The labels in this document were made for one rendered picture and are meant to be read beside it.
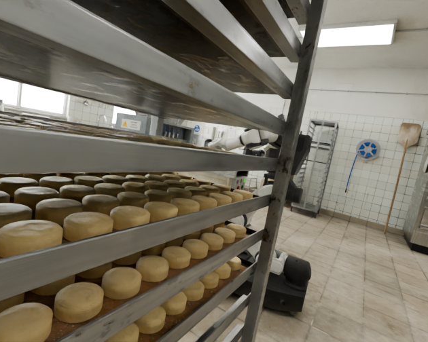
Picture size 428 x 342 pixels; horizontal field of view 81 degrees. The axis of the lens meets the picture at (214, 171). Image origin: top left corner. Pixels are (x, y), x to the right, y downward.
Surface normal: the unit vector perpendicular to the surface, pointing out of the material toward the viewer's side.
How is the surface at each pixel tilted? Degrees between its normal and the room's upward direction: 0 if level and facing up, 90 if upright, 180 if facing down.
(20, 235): 0
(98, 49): 90
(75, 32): 90
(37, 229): 0
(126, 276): 0
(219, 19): 90
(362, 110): 90
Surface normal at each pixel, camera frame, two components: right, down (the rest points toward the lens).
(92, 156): 0.83, 0.21
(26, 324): 0.18, -0.98
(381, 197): -0.52, 0.00
